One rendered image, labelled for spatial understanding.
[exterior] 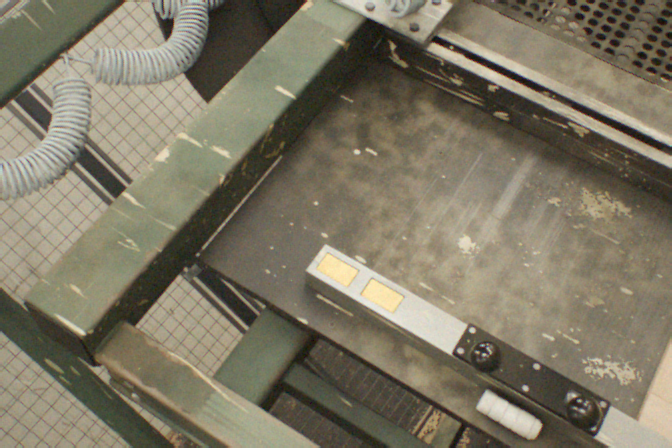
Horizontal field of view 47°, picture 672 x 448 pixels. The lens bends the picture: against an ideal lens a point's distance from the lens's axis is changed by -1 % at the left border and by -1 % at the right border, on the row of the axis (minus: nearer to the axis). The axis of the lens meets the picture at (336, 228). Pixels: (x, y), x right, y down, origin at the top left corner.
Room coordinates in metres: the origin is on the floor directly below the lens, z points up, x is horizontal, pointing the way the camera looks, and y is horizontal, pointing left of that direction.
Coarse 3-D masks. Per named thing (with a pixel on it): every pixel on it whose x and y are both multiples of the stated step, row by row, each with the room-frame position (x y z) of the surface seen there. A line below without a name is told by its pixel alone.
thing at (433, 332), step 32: (320, 256) 0.98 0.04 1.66; (320, 288) 0.98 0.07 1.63; (352, 288) 0.94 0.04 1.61; (384, 320) 0.92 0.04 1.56; (416, 320) 0.90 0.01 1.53; (448, 320) 0.89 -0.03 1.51; (448, 352) 0.86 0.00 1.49; (480, 384) 0.85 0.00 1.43; (544, 416) 0.80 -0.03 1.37; (608, 416) 0.77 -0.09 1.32
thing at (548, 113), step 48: (336, 0) 1.24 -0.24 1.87; (432, 0) 1.20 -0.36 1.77; (384, 48) 1.25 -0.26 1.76; (432, 48) 1.19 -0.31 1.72; (480, 48) 1.18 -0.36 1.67; (480, 96) 1.16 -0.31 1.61; (528, 96) 1.10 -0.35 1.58; (576, 96) 1.09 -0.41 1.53; (576, 144) 1.07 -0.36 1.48; (624, 144) 1.01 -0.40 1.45
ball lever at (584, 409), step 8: (568, 392) 0.78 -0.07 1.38; (576, 392) 0.78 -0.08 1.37; (568, 400) 0.78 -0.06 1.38; (576, 400) 0.69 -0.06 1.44; (584, 400) 0.69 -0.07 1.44; (592, 400) 0.69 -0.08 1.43; (568, 408) 0.69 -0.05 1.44; (576, 408) 0.68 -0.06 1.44; (584, 408) 0.68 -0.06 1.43; (592, 408) 0.68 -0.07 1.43; (600, 408) 0.68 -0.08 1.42; (568, 416) 0.69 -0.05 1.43; (576, 416) 0.68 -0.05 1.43; (584, 416) 0.68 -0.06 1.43; (592, 416) 0.67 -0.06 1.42; (600, 416) 0.68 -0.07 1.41; (576, 424) 0.68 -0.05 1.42; (584, 424) 0.68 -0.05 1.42; (592, 424) 0.67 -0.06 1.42
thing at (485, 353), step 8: (480, 344) 0.75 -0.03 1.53; (488, 344) 0.75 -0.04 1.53; (496, 344) 0.75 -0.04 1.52; (472, 352) 0.75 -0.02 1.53; (480, 352) 0.74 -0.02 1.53; (488, 352) 0.74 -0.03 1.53; (496, 352) 0.74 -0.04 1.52; (472, 360) 0.75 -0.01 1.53; (480, 360) 0.74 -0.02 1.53; (488, 360) 0.74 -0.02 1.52; (496, 360) 0.74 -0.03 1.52; (480, 368) 0.74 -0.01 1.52; (488, 368) 0.74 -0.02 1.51; (496, 368) 0.74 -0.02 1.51
